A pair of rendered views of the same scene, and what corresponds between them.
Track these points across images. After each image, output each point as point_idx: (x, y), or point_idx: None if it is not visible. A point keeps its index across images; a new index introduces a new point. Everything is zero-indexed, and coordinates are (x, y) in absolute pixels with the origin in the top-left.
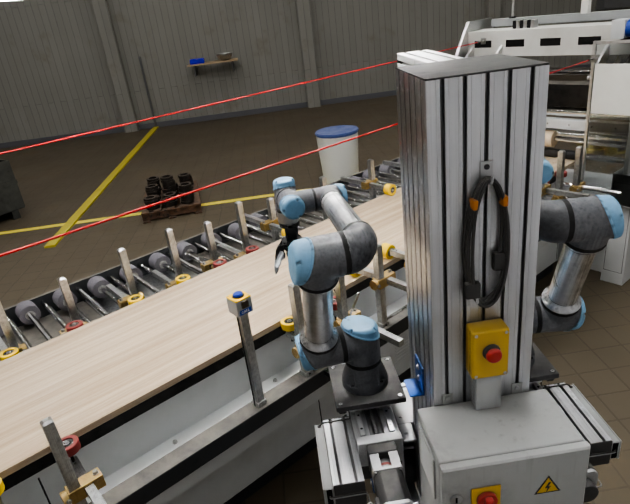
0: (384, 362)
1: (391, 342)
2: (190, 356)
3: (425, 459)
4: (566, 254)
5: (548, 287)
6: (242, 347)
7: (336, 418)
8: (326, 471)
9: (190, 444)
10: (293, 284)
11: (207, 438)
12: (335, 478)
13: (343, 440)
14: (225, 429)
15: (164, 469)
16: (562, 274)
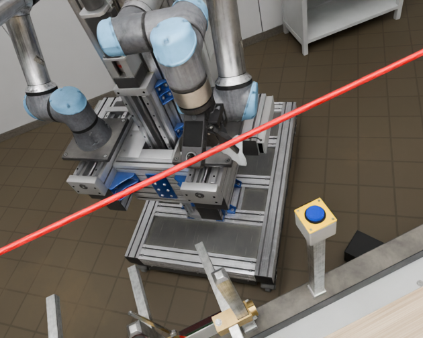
0: (180, 155)
1: (140, 277)
2: (420, 328)
3: (210, 43)
4: (30, 22)
5: (37, 88)
6: (324, 258)
7: (244, 140)
8: (266, 106)
9: (401, 251)
10: (219, 269)
11: (381, 254)
12: (262, 97)
13: (246, 121)
14: (360, 261)
15: None
16: (39, 45)
